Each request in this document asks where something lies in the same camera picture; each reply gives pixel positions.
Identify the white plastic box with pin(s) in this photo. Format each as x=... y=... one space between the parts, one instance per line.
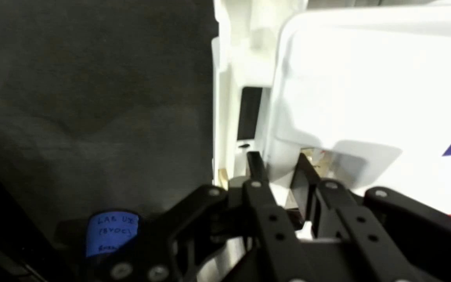
x=383 y=78
x=235 y=51

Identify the blue round cap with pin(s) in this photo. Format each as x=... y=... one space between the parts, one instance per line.
x=112 y=232

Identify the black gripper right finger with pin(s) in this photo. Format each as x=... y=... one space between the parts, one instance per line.
x=351 y=235

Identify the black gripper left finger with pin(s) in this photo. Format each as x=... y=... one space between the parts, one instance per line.
x=267 y=229

